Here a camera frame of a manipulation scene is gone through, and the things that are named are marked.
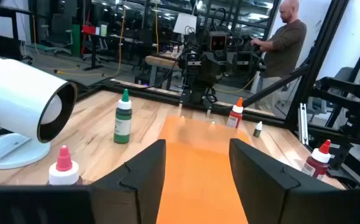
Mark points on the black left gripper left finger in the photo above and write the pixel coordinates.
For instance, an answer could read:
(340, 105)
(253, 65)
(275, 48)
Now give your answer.
(136, 193)

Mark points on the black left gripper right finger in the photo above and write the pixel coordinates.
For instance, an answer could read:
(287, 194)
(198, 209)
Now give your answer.
(260, 193)

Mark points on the orange-capped food coloring bottle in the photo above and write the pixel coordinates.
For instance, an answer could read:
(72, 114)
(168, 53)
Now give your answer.
(234, 119)

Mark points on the red-capped food coloring bottle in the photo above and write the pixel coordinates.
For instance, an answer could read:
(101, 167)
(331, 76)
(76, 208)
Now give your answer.
(316, 165)

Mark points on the green-capped food coloring bottle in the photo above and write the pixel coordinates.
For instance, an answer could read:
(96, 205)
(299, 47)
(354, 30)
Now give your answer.
(122, 124)

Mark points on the pink-capped food coloring bottle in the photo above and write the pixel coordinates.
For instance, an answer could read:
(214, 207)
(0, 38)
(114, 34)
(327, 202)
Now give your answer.
(64, 174)

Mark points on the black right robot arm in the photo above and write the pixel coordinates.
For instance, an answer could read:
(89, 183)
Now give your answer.
(203, 87)

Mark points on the black background robot arm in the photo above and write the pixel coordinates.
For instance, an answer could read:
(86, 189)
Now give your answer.
(353, 90)

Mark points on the white paper sign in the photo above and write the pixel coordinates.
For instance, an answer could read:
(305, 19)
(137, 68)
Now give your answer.
(185, 23)

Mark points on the wooden desk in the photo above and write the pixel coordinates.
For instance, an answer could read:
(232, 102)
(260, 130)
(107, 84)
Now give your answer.
(159, 60)

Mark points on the white cap right of mat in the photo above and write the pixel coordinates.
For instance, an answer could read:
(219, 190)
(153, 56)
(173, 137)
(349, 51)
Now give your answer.
(257, 132)

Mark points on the person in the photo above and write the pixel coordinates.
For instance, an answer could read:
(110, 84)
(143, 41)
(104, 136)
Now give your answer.
(283, 49)

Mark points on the translucent orange plastic tray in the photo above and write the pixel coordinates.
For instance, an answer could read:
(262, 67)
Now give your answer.
(198, 174)

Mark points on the red box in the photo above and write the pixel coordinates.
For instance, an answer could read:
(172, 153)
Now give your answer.
(88, 30)

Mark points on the green bin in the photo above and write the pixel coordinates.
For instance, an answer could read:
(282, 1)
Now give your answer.
(76, 40)

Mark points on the grey office chair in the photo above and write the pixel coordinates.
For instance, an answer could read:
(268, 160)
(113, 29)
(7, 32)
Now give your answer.
(58, 31)

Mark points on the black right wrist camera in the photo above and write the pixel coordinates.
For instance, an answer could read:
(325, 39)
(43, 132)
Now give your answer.
(218, 42)

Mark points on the grey metal bracket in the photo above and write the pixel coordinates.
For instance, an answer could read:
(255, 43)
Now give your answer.
(303, 124)

